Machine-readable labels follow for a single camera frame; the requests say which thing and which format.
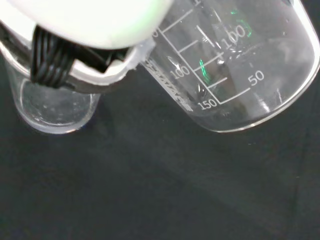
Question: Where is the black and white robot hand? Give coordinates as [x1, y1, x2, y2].
[0, 0, 176, 95]

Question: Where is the black bench cloth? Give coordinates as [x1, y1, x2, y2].
[0, 0, 320, 240]

